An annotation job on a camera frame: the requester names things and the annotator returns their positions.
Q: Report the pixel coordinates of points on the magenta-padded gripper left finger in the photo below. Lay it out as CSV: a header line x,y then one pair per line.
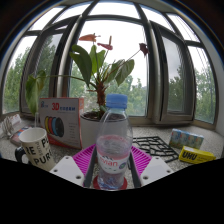
x,y
66,168

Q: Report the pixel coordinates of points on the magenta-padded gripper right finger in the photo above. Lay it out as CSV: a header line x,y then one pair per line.
x,y
156,168

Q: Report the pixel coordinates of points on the clear blue-capped water bottle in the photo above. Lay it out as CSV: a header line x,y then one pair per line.
x,y
114,146

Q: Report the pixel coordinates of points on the black grid trivet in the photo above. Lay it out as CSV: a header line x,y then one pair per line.
x,y
155,146

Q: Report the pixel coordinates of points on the white mug with black lettering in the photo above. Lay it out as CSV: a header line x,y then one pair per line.
x,y
38,150

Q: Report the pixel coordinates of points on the yellow glue box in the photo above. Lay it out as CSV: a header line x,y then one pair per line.
x,y
196,155

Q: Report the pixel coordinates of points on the light blue tissue pack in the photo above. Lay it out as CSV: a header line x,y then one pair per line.
x,y
186,138

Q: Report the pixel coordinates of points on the white printed filament box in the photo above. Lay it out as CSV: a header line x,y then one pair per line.
x,y
63,120

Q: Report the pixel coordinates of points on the colourful flat printed box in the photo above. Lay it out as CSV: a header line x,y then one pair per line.
x,y
20,135

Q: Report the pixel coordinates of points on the dark-framed bay window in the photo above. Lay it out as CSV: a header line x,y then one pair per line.
x,y
176,73

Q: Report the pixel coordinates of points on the anthurium plant in white pot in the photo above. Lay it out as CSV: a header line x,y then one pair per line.
x,y
86,63

